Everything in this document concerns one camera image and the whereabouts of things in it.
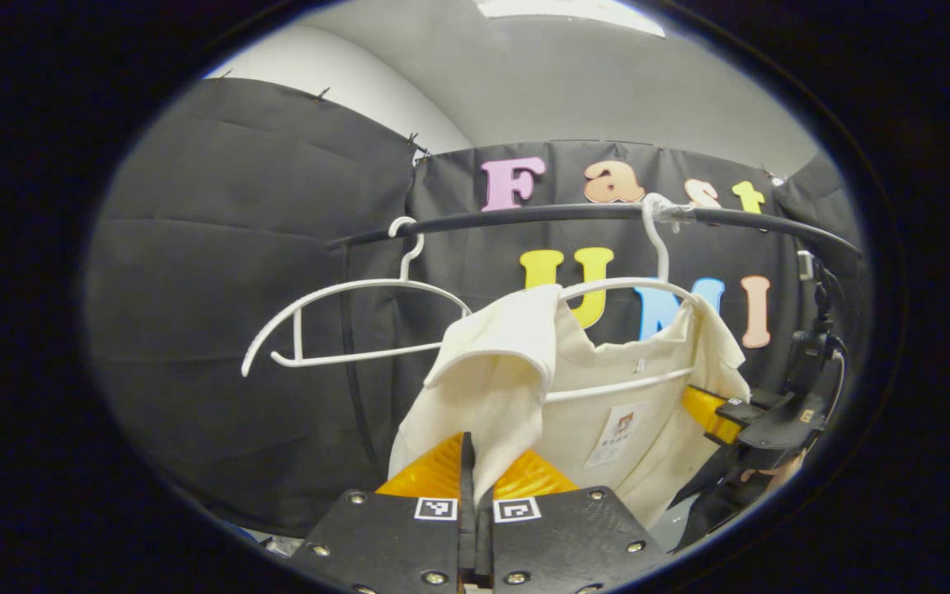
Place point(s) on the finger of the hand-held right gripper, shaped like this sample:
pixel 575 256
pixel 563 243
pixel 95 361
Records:
pixel 710 412

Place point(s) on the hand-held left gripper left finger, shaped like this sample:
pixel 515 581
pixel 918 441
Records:
pixel 467 495

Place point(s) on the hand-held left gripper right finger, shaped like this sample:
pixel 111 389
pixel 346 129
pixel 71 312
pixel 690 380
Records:
pixel 574 544

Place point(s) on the cream shirt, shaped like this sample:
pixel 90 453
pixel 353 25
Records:
pixel 524 388

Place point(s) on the white clothes hanger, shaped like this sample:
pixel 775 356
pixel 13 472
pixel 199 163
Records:
pixel 660 252
pixel 376 281

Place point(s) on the black clothes rack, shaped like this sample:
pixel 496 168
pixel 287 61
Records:
pixel 524 216

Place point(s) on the black backdrop cloth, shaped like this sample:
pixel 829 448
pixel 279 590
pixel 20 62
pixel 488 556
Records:
pixel 236 330

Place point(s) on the large ceiling light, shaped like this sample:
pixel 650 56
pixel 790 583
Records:
pixel 566 12

